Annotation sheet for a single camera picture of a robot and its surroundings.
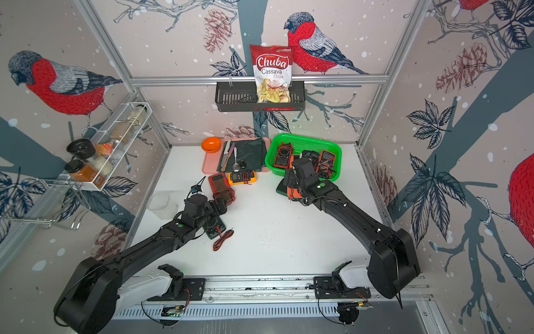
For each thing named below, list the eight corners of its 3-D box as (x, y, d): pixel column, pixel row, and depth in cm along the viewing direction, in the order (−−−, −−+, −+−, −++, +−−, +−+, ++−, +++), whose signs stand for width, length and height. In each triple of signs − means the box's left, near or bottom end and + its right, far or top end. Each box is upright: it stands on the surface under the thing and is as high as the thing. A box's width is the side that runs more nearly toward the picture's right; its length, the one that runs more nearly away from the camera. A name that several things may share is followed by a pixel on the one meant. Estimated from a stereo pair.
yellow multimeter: (229, 186, 103) (228, 182, 100) (229, 176, 107) (228, 172, 104) (257, 184, 104) (256, 179, 101) (256, 174, 108) (256, 170, 105)
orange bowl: (201, 152, 116) (200, 149, 114) (205, 140, 123) (203, 136, 121) (219, 152, 116) (218, 149, 114) (222, 140, 123) (221, 136, 121)
